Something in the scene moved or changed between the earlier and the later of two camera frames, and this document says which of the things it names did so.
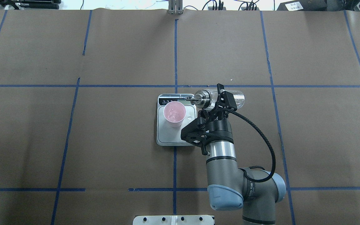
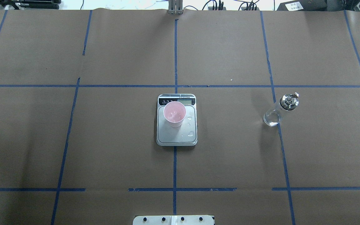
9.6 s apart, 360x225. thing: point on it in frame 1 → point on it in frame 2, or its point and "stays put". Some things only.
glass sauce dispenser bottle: (207, 99) → (288, 102)
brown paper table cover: (68, 111) stays put
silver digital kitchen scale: (174, 113) stays put
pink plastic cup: (174, 112) stays put
